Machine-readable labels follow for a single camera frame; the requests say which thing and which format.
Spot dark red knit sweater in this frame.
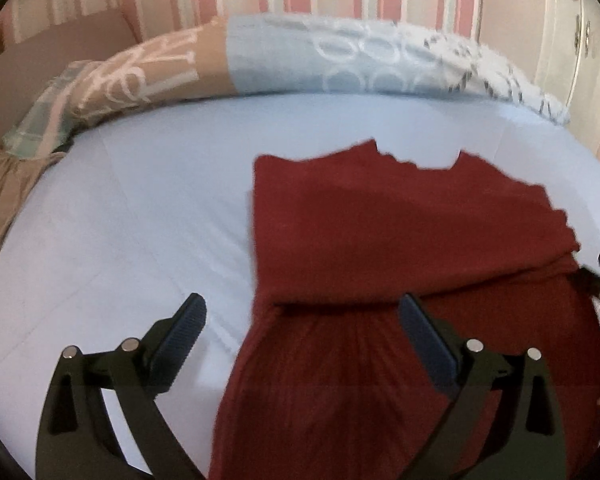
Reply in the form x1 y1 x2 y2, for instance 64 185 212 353
209 142 600 479

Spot white wardrobe with red dots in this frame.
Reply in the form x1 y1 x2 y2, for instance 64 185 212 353
535 0 600 156

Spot tan bed skirt fabric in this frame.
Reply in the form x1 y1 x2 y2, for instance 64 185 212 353
0 150 65 251

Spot light blue bed sheet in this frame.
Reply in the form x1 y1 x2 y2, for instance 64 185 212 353
0 94 600 472

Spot brown headboard panel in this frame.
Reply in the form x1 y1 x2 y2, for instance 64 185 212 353
0 10 137 141

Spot green plaid cloth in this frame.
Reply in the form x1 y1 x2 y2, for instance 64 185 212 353
2 61 99 159

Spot blue and tan patterned pillow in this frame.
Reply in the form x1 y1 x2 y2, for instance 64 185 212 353
62 14 569 134

